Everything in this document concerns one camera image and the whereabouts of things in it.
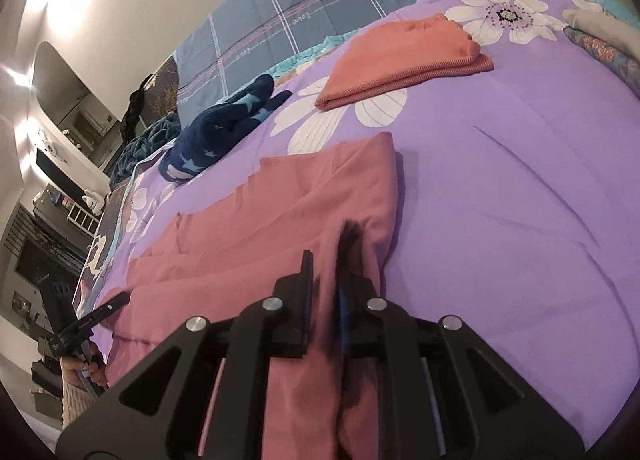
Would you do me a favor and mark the dark patterned bed sheet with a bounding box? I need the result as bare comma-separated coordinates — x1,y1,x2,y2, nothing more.
74,56,182,323

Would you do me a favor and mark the person's left hand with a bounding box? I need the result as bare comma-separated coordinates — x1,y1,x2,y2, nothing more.
60,349,109,392

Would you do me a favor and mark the teal fleece blanket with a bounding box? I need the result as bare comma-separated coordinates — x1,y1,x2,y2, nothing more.
112,112,182,187

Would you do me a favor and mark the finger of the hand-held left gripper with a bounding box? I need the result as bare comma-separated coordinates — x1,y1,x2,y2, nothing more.
75,291,133,337

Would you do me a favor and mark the person's left forearm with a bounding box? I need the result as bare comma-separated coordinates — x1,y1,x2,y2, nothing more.
62,382,102,429

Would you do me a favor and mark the arched wall mirror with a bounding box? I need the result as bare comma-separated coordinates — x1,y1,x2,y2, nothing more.
31,42,127,140

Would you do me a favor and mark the white cat figurine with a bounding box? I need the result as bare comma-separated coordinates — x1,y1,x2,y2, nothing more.
81,187,104,214

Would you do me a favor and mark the blue floral folded garment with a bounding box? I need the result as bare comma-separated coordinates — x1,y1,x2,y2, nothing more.
564,25,640,87

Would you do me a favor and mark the pink sweater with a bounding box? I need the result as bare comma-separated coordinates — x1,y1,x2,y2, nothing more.
104,132,402,460

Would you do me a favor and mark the purple floral blanket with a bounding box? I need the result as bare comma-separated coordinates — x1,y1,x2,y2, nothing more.
85,0,640,452

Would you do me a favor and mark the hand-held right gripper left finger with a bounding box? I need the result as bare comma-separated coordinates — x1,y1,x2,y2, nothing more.
55,250,316,460

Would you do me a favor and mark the navy star-print garment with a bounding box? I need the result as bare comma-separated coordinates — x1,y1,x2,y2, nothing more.
158,75,294,184

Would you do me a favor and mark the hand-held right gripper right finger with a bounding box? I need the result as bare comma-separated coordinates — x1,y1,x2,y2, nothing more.
337,222,587,460

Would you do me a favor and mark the orange folded cloth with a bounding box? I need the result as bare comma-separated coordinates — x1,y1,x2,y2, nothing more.
315,13,495,111

